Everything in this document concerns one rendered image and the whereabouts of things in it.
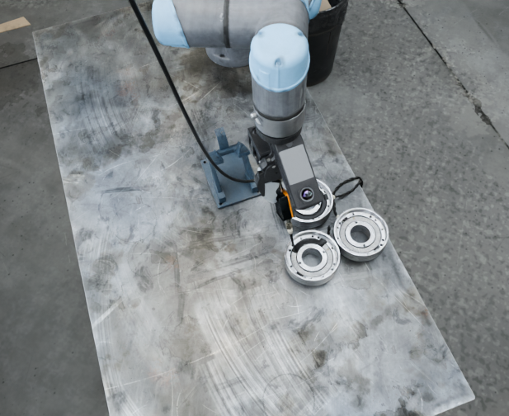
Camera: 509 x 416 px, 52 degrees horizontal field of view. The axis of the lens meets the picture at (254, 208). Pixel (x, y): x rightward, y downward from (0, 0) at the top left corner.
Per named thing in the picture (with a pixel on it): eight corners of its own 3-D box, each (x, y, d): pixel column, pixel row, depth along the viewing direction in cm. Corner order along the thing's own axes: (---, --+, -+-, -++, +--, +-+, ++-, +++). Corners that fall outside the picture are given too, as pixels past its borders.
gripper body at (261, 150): (288, 136, 92) (289, 89, 81) (307, 174, 88) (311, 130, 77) (247, 149, 91) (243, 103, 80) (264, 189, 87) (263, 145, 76)
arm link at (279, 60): (312, 16, 67) (310, 65, 63) (307, 77, 76) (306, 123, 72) (250, 15, 67) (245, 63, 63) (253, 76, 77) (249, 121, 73)
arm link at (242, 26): (233, -29, 74) (225, 26, 69) (312, -27, 74) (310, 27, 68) (236, 16, 81) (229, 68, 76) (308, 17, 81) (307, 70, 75)
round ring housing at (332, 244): (319, 299, 98) (321, 290, 95) (273, 270, 102) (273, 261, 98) (347, 257, 103) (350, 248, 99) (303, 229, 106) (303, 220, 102)
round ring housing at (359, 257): (395, 241, 104) (400, 232, 100) (360, 275, 101) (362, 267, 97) (356, 208, 108) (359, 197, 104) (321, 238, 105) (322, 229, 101)
